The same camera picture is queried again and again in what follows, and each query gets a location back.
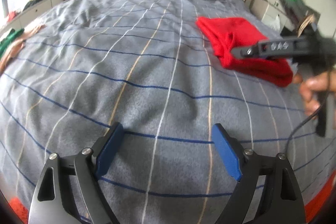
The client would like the red item on bench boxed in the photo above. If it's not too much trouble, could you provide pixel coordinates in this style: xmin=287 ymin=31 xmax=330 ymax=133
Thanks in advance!
xmin=6 ymin=11 xmax=20 ymax=23

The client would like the red knit sweater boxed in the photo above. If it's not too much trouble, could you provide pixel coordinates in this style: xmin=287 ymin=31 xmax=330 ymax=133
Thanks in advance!
xmin=196 ymin=16 xmax=295 ymax=88

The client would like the orange fuzzy sleeve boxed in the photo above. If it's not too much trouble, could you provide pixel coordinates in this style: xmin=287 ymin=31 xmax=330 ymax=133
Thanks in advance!
xmin=9 ymin=169 xmax=335 ymax=223

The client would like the black cable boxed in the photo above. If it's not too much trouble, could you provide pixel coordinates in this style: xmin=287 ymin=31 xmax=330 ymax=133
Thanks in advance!
xmin=284 ymin=105 xmax=324 ymax=155

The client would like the blue plaid bed cover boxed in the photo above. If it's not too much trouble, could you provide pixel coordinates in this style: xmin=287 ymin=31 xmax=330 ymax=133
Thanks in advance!
xmin=1 ymin=0 xmax=335 ymax=223

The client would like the white bedside cabinet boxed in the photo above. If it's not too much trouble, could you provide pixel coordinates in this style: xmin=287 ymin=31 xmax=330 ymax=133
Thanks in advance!
xmin=249 ymin=0 xmax=288 ymax=34

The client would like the white plastic bag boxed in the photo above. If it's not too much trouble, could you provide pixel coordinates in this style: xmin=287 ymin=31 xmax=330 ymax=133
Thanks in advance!
xmin=265 ymin=15 xmax=281 ymax=32

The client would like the person's right hand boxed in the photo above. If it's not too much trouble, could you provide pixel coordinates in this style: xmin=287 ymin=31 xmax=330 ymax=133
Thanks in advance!
xmin=293 ymin=72 xmax=328 ymax=116

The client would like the green folded garment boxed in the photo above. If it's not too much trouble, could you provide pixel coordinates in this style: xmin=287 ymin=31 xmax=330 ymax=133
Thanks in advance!
xmin=0 ymin=28 xmax=25 ymax=57

